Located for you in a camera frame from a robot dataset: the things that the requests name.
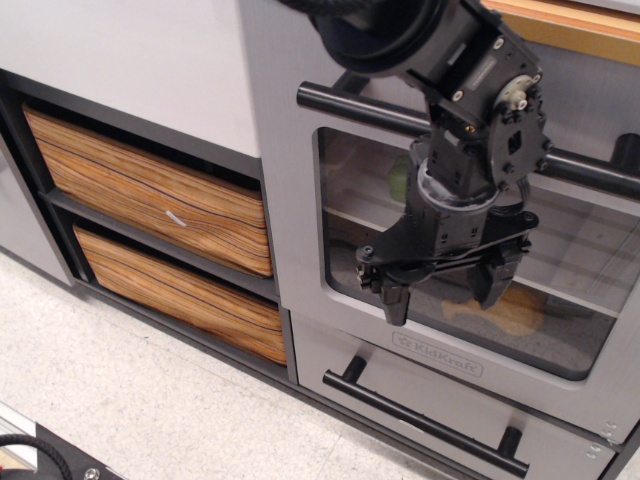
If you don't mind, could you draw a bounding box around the upper wood grain bin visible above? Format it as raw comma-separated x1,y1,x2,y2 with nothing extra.
22,103,273,278

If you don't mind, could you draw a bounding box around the grey bottom oven drawer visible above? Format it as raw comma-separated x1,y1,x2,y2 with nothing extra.
292,318,616,479

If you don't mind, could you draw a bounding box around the black drawer handle bar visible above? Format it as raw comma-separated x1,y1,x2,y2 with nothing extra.
322,355,529,479

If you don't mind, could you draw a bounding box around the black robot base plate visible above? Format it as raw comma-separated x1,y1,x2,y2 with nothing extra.
32,422,126,480

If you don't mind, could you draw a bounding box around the black braided cable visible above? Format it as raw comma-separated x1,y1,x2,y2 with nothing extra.
0,432,86,480

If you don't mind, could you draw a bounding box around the green toy bell pepper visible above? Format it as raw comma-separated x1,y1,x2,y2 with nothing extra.
387,155,409,203

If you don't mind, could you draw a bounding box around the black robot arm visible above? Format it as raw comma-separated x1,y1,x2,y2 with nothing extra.
291,1,551,326

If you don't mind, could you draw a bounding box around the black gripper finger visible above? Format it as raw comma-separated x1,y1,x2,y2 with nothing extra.
469,247,525,309
380,282,410,325

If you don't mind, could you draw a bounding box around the black oven door handle bar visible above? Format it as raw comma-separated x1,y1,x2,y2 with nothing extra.
296,82,639,201

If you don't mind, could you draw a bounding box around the wood grain bin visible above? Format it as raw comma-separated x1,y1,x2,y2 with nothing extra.
73,225,286,366
22,103,273,278

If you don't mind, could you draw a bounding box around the lower wood grain bin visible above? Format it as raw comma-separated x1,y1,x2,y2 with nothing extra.
73,225,286,366

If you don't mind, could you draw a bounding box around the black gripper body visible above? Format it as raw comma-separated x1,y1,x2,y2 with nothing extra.
356,160,539,296

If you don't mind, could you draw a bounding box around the grey toy oven door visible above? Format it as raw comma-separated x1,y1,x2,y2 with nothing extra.
240,1,639,445

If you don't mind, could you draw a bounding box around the tan wooden toy food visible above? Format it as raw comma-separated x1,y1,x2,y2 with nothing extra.
441,285,545,336

